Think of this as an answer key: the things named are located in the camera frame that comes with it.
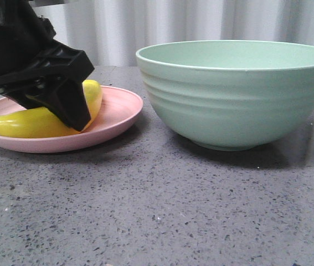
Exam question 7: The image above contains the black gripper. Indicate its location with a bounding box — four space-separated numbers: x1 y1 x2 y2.
0 1 94 131

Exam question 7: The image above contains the white pleated curtain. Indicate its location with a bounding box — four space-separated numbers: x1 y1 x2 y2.
33 1 314 67

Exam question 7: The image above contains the pink plate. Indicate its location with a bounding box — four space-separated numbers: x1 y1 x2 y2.
0 86 143 154

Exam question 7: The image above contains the yellow banana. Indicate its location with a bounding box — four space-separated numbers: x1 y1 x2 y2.
0 80 103 139

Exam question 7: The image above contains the green ribbed bowl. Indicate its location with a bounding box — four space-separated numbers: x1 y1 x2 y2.
136 40 314 151

